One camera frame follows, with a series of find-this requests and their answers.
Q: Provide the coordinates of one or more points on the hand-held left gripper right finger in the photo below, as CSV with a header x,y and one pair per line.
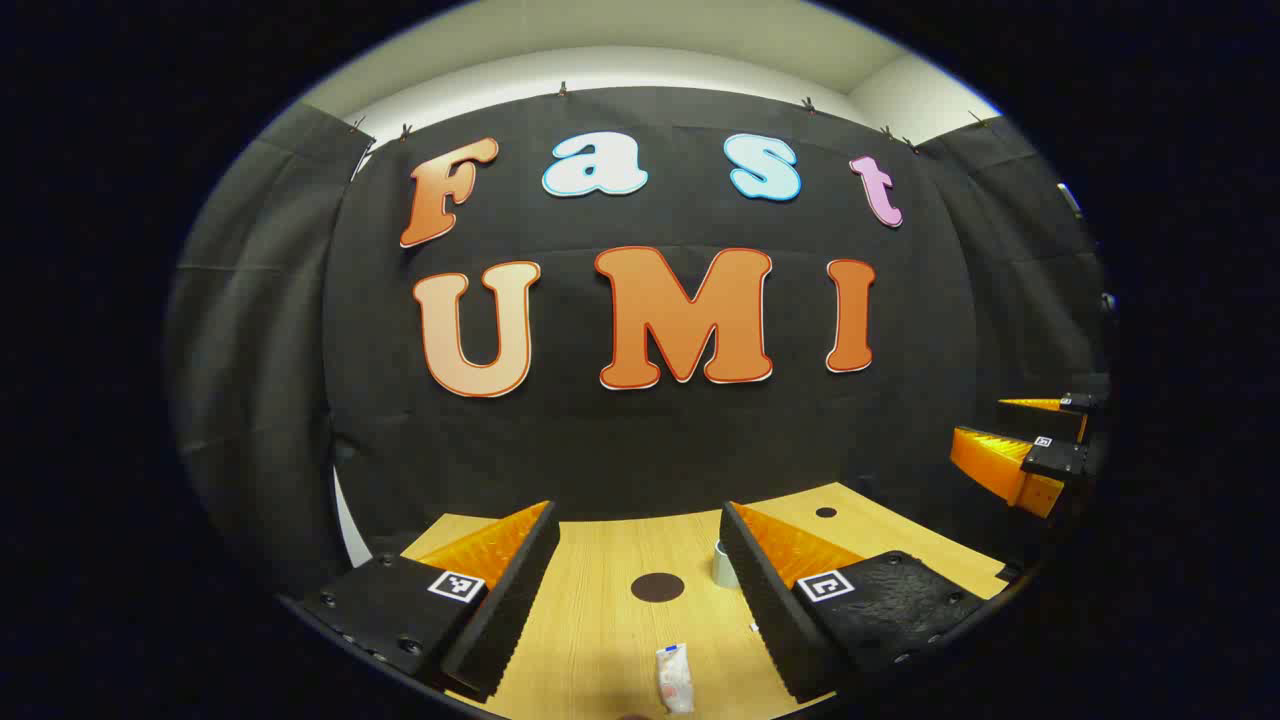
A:
x,y
765,600

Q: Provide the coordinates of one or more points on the white toothpaste tube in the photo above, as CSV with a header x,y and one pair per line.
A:
x,y
676,680

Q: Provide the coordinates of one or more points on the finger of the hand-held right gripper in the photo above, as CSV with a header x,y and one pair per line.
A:
x,y
1055,462
1070,408

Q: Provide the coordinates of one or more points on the wooden desktop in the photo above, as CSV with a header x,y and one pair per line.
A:
x,y
600,640

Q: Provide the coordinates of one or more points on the light blue cup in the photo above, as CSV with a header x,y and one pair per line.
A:
x,y
722,568

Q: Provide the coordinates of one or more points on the dark brown round coaster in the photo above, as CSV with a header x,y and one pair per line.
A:
x,y
657,587

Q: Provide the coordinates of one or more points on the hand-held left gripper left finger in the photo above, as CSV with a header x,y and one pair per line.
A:
x,y
510,610

